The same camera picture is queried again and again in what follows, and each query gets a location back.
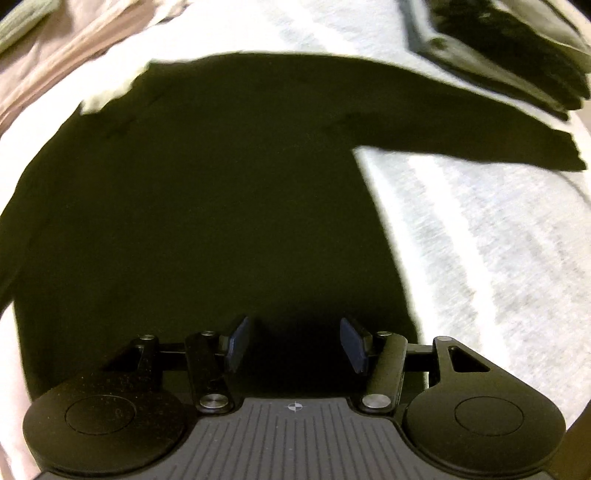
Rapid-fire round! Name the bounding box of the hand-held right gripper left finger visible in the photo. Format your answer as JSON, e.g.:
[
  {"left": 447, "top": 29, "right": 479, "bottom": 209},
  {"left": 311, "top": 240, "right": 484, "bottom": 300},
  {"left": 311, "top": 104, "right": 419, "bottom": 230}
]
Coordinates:
[{"left": 99, "top": 315, "right": 254, "bottom": 415}]

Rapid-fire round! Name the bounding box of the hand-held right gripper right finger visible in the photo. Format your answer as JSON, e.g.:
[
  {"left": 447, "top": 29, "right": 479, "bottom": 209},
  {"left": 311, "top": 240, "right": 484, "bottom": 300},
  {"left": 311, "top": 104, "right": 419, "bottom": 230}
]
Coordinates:
[{"left": 339, "top": 316, "right": 491, "bottom": 413}]

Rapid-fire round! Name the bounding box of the black sweater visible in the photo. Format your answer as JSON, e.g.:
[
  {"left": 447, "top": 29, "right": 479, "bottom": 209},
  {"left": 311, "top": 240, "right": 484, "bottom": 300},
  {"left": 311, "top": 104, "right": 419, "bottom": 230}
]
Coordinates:
[{"left": 0, "top": 52, "right": 588, "bottom": 402}]

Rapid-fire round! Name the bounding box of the striped pink grey bed blanket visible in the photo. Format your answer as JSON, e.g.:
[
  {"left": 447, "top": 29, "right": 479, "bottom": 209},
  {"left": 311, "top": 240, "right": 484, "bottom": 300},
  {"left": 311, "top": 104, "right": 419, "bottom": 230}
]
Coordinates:
[{"left": 0, "top": 0, "right": 591, "bottom": 480}]

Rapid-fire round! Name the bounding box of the grey garment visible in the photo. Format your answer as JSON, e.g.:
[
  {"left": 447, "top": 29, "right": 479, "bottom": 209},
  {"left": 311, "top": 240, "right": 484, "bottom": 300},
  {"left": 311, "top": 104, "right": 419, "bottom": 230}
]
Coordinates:
[{"left": 404, "top": 0, "right": 572, "bottom": 121}]

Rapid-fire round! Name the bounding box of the folded pink blanket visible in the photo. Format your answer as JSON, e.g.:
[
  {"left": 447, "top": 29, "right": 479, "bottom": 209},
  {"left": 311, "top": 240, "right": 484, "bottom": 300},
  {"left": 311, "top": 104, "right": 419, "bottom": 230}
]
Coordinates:
[{"left": 0, "top": 0, "right": 195, "bottom": 134}]

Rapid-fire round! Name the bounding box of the grey-green pillow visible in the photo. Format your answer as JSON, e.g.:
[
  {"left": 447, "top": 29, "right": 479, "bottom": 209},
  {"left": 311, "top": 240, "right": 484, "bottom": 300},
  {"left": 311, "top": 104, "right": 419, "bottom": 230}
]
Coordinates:
[{"left": 0, "top": 0, "right": 61, "bottom": 54}]

